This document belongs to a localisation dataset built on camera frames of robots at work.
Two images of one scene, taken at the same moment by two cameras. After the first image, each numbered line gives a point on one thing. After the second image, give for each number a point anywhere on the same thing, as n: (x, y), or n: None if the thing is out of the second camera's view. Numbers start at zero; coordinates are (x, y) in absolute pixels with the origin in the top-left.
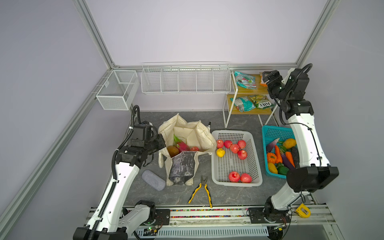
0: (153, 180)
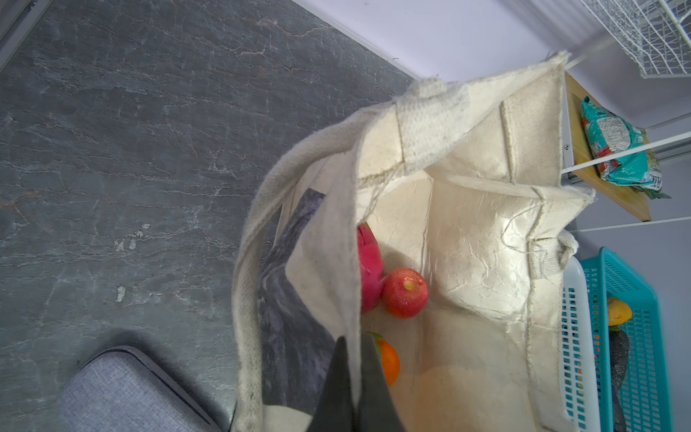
0: (122, 390)
